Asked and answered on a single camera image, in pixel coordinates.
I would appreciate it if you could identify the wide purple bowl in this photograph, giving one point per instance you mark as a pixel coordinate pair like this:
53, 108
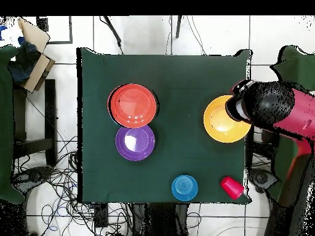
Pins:
135, 143

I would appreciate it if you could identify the wide orange bowl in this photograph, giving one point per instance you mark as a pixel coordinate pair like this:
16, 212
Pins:
133, 105

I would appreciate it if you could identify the yellow bowl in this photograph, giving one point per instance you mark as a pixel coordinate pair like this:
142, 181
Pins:
219, 125

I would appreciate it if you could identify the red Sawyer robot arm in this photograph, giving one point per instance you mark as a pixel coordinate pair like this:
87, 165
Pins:
268, 103

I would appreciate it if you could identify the dark green tablecloth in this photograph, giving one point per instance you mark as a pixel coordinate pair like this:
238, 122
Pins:
184, 73

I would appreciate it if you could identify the teal bowl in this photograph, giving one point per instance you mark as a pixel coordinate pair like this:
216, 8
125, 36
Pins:
184, 188

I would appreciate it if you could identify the red cup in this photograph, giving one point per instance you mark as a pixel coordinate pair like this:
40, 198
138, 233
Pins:
232, 188

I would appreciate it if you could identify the black power strip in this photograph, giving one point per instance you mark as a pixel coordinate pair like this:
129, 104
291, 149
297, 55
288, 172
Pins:
101, 216

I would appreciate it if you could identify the short black leg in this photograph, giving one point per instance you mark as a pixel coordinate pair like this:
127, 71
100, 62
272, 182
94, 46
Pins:
178, 27

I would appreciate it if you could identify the black tripod leg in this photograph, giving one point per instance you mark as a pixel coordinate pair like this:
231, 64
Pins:
112, 28

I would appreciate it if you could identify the black chair base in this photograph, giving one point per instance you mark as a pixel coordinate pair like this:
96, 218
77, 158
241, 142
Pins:
262, 178
32, 175

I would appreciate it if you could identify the cardboard box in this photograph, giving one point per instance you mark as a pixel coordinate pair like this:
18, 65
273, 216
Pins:
37, 73

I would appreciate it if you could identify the blue cloth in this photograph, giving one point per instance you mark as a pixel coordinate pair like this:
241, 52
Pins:
23, 64

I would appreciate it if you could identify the green covered table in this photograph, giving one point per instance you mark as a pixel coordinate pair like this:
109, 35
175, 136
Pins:
5, 123
295, 66

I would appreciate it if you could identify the black stool frame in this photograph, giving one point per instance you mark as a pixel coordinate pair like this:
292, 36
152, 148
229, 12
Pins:
50, 110

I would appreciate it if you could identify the black chair frame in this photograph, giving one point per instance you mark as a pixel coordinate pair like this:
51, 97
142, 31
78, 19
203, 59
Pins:
265, 145

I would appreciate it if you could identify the thin black frame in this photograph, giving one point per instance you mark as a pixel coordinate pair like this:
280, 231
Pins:
70, 32

